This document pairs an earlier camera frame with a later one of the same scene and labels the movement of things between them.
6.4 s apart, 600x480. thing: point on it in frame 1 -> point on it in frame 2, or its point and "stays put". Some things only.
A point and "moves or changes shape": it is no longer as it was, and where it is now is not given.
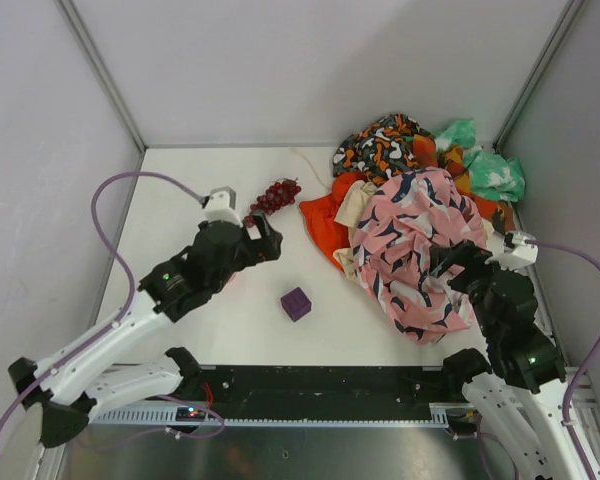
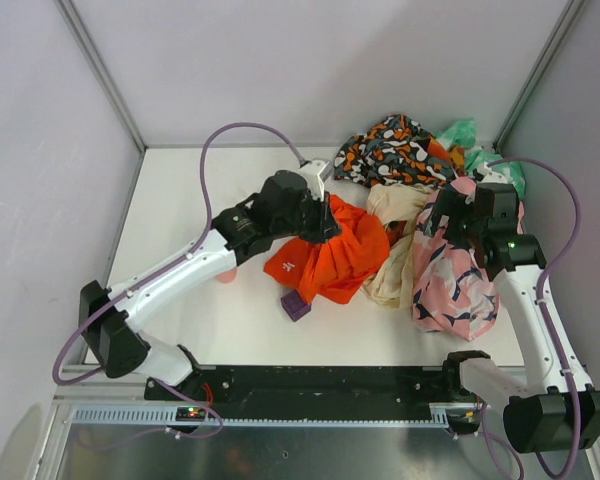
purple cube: x=295 y=304 stays put
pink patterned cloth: x=405 y=213 moves or changes shape
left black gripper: x=259 y=242 -> x=321 y=220
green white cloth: x=490 y=174 stays put
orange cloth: x=319 y=218 moves or changes shape
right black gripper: x=461 y=259 -> x=450 y=215
